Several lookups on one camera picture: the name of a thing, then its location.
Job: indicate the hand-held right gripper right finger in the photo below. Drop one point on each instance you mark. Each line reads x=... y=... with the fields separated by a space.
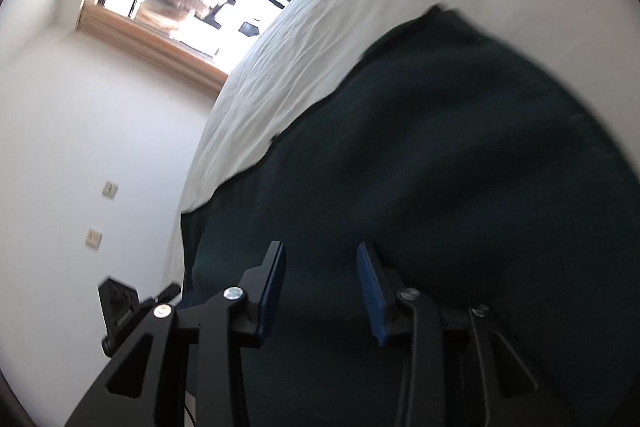
x=370 y=297

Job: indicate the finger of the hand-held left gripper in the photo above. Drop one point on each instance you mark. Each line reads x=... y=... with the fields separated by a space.
x=162 y=294

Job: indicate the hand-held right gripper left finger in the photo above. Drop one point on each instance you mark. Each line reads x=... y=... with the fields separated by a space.
x=272 y=297

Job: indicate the dark green sweater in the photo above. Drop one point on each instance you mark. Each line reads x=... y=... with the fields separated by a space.
x=450 y=147

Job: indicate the beige wall socket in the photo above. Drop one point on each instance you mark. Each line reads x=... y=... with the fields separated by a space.
x=110 y=189
x=93 y=238

